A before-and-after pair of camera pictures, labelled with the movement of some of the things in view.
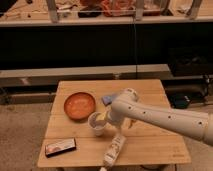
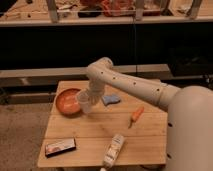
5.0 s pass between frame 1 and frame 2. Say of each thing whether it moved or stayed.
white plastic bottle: stayed
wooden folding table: stayed
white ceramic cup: moved
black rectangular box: stayed
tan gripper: moved
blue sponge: stayed
